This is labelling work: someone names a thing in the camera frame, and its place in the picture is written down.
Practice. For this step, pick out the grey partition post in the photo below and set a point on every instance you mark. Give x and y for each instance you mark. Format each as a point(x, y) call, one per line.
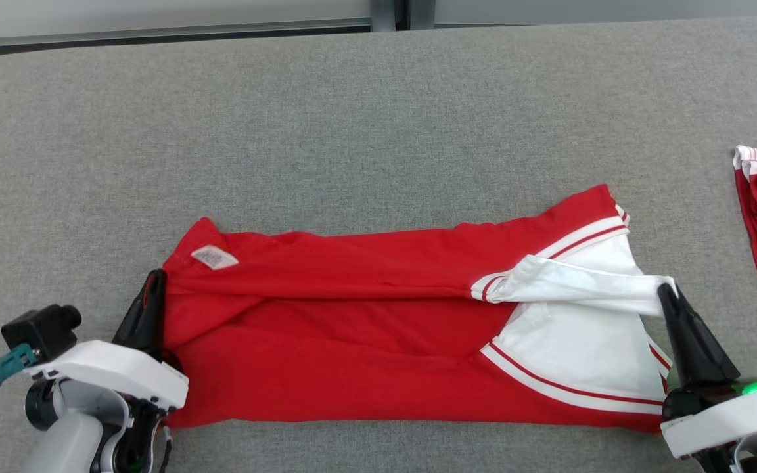
point(401, 13)

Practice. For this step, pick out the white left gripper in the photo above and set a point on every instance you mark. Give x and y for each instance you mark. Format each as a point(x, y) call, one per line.
point(109, 371)

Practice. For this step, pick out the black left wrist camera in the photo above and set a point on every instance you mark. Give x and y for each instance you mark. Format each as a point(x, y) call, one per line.
point(43, 328)

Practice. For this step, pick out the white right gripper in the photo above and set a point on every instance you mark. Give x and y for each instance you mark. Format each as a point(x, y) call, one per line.
point(727, 420)

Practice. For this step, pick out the grey wall base rail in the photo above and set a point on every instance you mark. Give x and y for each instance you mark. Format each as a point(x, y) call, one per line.
point(155, 34)

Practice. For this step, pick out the red and white shirt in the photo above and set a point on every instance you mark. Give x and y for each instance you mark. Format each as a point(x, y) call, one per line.
point(352, 355)

